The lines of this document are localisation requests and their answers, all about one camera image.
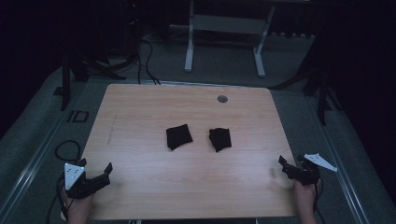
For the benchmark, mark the person's right hand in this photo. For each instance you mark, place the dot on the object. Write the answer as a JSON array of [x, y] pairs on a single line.
[[305, 199]]

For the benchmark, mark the person's left hand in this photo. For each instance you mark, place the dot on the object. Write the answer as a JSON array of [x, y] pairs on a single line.
[[79, 210]]

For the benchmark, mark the white metal desk frame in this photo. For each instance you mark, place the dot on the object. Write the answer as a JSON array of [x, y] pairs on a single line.
[[229, 24]]

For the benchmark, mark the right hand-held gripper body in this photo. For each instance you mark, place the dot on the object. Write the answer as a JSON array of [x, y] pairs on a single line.
[[303, 175]]

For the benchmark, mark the metal floor rail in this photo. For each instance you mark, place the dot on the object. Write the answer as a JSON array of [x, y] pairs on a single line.
[[342, 174], [28, 169]]

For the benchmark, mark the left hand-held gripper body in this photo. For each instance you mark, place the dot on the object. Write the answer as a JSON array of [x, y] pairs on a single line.
[[74, 186]]

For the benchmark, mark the black metal stand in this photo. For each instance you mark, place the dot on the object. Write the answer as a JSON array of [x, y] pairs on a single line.
[[66, 81], [322, 93]]

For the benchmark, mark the black sock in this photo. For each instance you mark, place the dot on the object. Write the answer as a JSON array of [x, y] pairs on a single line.
[[178, 137], [220, 139]]

